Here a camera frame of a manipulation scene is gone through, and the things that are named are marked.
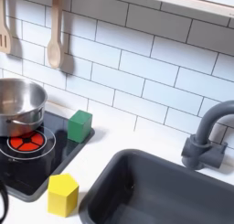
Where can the green wooden cube block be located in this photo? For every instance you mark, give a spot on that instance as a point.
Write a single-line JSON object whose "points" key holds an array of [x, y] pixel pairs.
{"points": [[79, 126]]}

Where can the yellow hexagonal wooden block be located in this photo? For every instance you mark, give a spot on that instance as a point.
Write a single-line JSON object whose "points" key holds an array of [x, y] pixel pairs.
{"points": [[62, 195]]}

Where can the wooden spoon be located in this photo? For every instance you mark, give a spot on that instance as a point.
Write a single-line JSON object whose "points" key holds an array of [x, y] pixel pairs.
{"points": [[55, 41]]}

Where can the dark grey tap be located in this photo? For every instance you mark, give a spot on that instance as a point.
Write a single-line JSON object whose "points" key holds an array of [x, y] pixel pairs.
{"points": [[203, 142]]}

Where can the dark grey sink basin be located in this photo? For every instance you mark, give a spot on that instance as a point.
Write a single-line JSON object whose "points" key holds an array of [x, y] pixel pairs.
{"points": [[164, 191]]}

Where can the steel cooking pot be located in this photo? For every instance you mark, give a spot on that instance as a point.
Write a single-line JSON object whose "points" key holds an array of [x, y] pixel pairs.
{"points": [[19, 105]]}

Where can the black toy stove top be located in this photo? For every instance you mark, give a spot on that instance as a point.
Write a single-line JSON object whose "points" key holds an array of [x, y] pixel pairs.
{"points": [[33, 160]]}

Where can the wooden slotted spatula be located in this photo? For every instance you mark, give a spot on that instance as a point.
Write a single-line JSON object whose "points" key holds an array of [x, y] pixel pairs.
{"points": [[4, 29]]}

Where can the white wall shelf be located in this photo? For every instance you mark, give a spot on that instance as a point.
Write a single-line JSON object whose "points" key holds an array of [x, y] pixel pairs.
{"points": [[195, 0]]}

